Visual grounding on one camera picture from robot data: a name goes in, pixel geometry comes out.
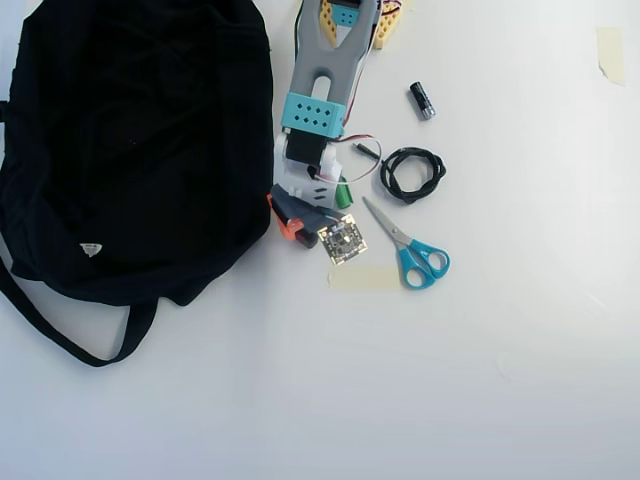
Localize grey-blue gripper body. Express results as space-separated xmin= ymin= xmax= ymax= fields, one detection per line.
xmin=269 ymin=183 xmax=347 ymax=235

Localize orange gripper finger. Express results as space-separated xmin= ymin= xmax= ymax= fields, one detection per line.
xmin=266 ymin=193 xmax=305 ymax=241

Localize black fabric bag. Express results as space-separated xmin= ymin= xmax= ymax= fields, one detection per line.
xmin=0 ymin=0 xmax=277 ymax=369

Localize black marker with green caps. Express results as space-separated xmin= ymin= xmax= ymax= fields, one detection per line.
xmin=333 ymin=174 xmax=355 ymax=210

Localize long beige masking tape strip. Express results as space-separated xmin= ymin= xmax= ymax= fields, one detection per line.
xmin=327 ymin=264 xmax=401 ymax=290

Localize black cylindrical battery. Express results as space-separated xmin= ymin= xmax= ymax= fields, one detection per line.
xmin=409 ymin=81 xmax=437 ymax=121

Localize short beige masking tape strip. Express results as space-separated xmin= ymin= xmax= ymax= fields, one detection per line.
xmin=595 ymin=27 xmax=626 ymax=87

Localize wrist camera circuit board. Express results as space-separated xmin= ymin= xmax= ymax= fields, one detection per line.
xmin=317 ymin=212 xmax=369 ymax=266

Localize scissors with teal handles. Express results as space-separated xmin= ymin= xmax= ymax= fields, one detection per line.
xmin=361 ymin=195 xmax=451 ymax=291

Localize black braided USB cable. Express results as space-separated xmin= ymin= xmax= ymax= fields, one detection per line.
xmin=352 ymin=142 xmax=448 ymax=206

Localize thin black camera cable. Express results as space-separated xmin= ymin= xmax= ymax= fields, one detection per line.
xmin=292 ymin=0 xmax=304 ymax=56

